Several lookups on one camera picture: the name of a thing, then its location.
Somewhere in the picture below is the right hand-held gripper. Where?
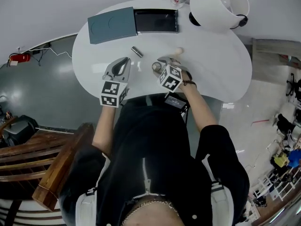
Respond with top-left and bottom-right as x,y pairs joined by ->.
152,56 -> 183,93

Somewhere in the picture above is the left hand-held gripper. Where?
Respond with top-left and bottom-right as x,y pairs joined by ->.
100,56 -> 132,108

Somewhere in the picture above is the round silver compact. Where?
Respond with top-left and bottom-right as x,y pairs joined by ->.
151,61 -> 165,72

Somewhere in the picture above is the small dark metal cylinder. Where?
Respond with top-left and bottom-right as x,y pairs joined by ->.
131,46 -> 144,57

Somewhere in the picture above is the teal box lid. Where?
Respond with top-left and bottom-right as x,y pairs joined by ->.
87,7 -> 181,46

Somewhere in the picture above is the person's left forearm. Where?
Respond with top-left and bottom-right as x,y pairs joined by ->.
92,105 -> 118,157

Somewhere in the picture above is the person's right forearm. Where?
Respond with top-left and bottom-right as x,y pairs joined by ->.
181,82 -> 218,133

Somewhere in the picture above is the white curved table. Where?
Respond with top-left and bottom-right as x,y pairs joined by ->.
71,0 -> 253,103

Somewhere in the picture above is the person's right hand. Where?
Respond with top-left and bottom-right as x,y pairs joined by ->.
173,58 -> 192,86

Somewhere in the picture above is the black waist display device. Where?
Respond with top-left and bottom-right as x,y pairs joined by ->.
164,92 -> 190,113

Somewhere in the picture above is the person's black jacket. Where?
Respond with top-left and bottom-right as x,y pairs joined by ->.
58,94 -> 250,226

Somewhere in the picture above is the white table lamp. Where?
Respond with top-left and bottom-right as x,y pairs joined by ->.
189,0 -> 250,30

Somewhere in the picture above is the black power adapter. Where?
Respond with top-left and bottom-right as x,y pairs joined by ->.
32,42 -> 51,67

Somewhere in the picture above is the red fire extinguisher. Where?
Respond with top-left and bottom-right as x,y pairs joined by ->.
6,53 -> 31,67

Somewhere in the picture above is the brown wooden stair railing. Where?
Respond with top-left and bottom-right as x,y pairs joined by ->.
0,122 -> 95,213

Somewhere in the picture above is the grey wooden shelf unit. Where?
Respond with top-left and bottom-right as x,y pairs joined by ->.
251,38 -> 301,82

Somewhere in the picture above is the black plastic bin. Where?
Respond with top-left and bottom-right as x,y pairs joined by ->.
0,114 -> 38,148

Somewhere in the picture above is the black office chair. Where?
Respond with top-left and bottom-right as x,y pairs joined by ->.
285,73 -> 301,98

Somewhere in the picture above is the yellow bag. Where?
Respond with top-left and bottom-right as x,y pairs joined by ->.
272,153 -> 290,168

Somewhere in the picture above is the white shelf rack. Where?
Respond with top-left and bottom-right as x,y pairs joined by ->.
253,166 -> 301,202

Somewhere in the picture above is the black device cable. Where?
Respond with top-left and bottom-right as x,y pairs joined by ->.
181,105 -> 191,127

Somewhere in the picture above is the white floor cable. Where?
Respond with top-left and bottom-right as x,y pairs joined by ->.
16,45 -> 73,59

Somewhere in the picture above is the silver chain necklace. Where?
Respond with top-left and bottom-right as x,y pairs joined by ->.
122,200 -> 179,225

